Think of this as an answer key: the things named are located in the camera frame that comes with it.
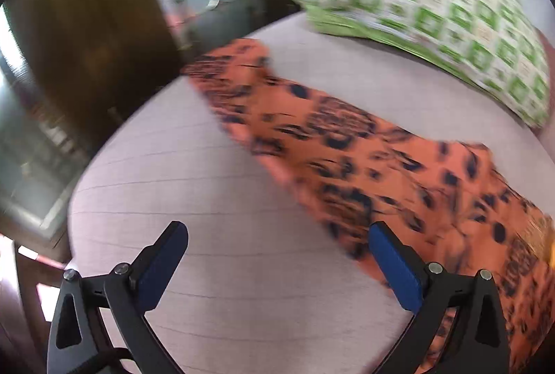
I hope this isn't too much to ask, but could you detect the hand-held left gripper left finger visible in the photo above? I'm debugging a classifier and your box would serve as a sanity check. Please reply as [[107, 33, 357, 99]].
[[47, 220, 190, 374]]

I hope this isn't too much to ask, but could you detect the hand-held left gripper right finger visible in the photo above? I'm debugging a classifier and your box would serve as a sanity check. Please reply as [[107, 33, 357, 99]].
[[368, 220, 511, 374]]

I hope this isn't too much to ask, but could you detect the orange floral cloth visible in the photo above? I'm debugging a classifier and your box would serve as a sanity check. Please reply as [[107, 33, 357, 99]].
[[181, 39, 555, 374]]

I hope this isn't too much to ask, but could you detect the pink quilted sofa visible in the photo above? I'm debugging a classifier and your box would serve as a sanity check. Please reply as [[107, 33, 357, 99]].
[[67, 10, 555, 374]]

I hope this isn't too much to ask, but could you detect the green checkered pillow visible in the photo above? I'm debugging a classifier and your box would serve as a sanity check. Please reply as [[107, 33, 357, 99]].
[[290, 0, 550, 128]]

